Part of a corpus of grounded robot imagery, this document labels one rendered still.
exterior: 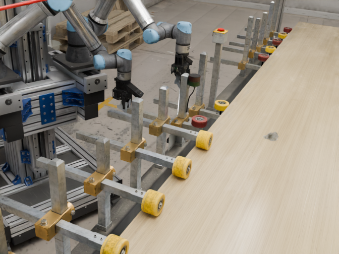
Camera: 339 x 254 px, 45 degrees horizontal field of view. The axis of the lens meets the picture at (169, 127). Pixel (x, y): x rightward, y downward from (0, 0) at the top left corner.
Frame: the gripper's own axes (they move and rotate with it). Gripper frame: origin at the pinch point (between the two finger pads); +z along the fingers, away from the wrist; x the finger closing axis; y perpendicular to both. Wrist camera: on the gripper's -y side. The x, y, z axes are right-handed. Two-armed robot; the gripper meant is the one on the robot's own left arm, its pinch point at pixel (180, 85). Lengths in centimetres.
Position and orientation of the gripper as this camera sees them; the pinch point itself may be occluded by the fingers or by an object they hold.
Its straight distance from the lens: 225.4
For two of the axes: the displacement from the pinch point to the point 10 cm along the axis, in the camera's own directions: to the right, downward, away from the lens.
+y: -4.2, 4.0, -8.1
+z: -0.6, 8.8, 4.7
